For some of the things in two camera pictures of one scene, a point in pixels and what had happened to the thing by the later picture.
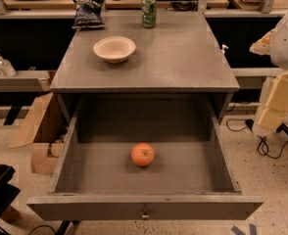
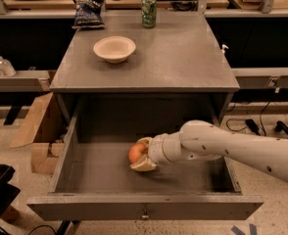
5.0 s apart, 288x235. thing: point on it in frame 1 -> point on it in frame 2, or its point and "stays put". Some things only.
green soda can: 149,11 stays put
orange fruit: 143,155 stays put
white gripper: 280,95 -> 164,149
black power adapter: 249,122 stays put
